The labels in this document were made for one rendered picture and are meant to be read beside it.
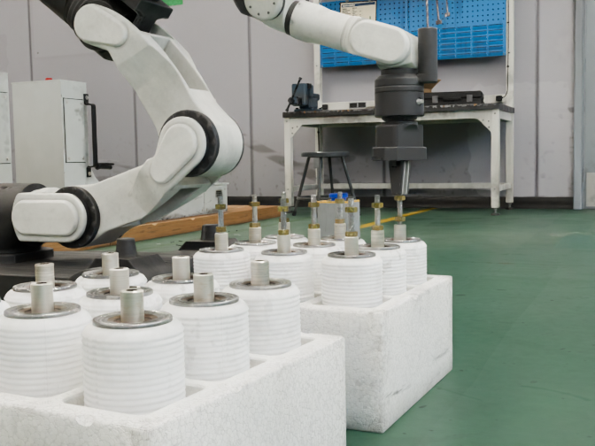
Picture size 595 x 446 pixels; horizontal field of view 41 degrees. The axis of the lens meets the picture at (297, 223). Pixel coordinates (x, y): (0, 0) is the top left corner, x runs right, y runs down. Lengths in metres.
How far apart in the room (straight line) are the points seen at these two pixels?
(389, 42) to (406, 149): 0.19
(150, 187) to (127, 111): 5.99
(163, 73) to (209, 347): 1.02
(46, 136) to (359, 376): 3.02
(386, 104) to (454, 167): 5.03
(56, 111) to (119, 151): 3.81
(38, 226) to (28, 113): 2.22
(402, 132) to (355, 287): 0.34
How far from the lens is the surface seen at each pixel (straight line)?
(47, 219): 1.90
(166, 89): 1.77
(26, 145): 4.12
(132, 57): 1.79
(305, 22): 1.51
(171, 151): 1.70
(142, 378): 0.75
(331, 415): 1.01
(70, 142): 4.00
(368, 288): 1.23
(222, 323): 0.84
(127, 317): 0.78
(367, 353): 1.19
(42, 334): 0.83
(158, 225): 4.36
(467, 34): 6.37
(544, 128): 6.35
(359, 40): 1.45
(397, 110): 1.43
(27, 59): 8.50
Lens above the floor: 0.40
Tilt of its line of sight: 4 degrees down
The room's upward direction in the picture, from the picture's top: 1 degrees counter-clockwise
